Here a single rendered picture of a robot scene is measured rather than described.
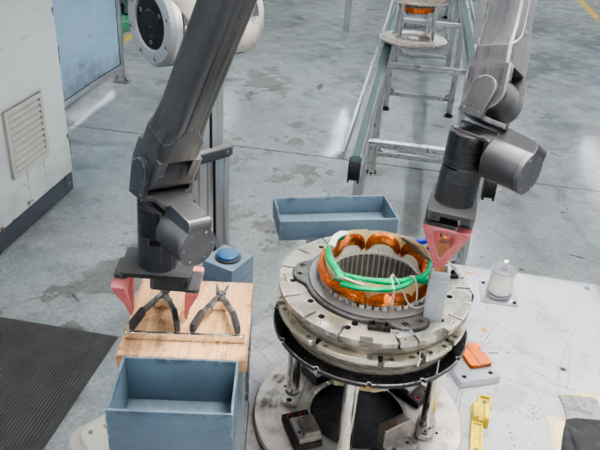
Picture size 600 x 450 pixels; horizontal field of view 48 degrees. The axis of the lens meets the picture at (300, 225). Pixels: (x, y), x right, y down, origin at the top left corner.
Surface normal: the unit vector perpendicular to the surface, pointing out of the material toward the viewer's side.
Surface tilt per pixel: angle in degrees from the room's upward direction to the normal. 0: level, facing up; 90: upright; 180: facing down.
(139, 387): 90
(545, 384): 0
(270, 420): 0
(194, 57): 84
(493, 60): 58
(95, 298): 0
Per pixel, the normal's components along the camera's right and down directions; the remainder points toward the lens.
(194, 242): 0.66, 0.45
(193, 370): 0.00, 0.49
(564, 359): 0.06, -0.87
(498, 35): -0.51, -0.37
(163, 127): -0.61, 0.09
